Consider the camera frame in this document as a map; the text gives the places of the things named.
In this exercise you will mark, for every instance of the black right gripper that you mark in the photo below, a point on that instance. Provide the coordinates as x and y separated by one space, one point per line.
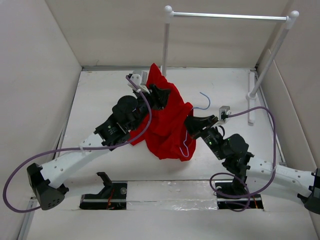
195 124

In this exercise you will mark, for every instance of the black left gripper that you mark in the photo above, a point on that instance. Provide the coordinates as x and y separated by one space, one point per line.
157 96

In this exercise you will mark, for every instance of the red t shirt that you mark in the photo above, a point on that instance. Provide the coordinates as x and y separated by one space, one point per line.
166 136

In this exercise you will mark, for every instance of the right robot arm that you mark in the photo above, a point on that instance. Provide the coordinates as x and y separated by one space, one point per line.
252 175

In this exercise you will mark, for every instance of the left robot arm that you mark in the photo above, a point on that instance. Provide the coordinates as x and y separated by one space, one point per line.
48 180

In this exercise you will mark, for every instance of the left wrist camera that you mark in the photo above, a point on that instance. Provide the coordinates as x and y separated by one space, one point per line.
137 80

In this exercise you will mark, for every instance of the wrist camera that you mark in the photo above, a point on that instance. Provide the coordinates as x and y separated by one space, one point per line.
224 112
137 80

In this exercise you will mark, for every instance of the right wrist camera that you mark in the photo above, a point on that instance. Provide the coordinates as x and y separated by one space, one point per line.
224 112

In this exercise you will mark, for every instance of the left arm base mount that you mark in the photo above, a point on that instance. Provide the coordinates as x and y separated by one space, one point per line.
113 196

